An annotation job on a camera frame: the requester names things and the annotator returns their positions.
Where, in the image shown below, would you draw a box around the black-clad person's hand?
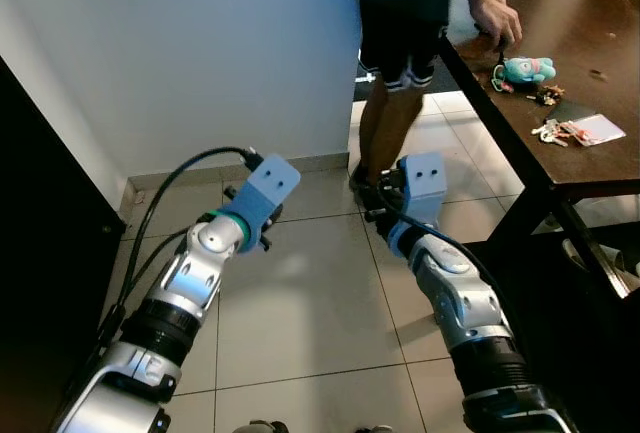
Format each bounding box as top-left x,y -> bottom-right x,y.
470,0 -> 524,51

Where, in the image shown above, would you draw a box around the small brown charm keychain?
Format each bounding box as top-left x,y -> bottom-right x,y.
527,83 -> 566,107

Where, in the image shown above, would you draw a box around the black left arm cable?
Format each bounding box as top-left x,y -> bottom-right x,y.
95,146 -> 266,354

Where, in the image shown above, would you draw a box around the teal plush toy keychain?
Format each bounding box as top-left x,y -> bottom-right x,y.
492,56 -> 557,92

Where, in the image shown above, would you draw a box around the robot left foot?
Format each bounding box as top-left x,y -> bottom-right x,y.
232,418 -> 291,433

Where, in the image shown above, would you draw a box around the keys with pink white tag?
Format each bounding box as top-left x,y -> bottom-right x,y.
532,113 -> 627,148

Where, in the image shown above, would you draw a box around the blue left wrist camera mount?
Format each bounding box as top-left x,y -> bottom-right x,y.
208,153 -> 301,252

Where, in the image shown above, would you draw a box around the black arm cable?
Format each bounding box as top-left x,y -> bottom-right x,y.
95,146 -> 266,354
378,188 -> 501,294

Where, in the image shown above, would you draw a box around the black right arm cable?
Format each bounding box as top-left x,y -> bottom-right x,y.
378,188 -> 501,294

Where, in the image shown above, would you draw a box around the person in black shorts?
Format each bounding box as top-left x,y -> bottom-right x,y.
348,0 -> 466,199

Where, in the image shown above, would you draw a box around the black cabinet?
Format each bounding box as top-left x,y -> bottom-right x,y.
0,53 -> 129,433

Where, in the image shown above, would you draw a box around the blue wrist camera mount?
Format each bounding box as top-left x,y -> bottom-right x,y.
398,151 -> 448,226
208,153 -> 301,252

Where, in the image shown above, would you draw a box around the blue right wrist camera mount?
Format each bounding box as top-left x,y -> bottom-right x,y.
398,151 -> 448,226

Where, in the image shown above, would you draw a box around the white slipper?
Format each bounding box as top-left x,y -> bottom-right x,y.
562,238 -> 640,299

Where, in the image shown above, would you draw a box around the dark brown wooden table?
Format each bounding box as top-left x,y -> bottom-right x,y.
438,0 -> 640,299

